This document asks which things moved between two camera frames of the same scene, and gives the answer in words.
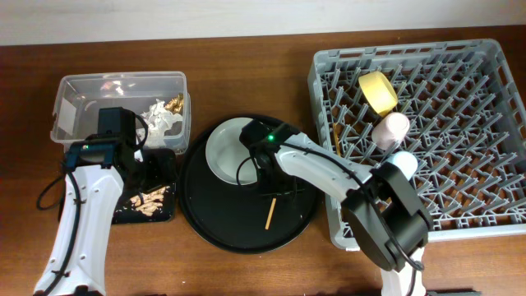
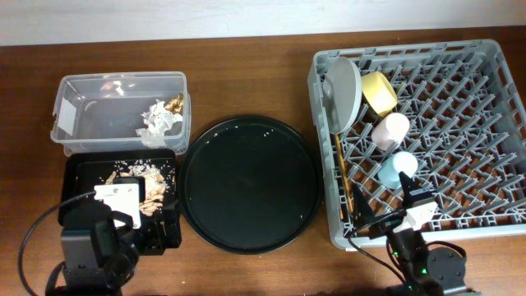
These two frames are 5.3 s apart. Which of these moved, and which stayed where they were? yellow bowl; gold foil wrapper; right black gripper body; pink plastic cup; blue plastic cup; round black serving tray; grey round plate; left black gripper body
Moved: left black gripper body; right black gripper body; grey round plate
Stayed: yellow bowl; gold foil wrapper; blue plastic cup; round black serving tray; pink plastic cup
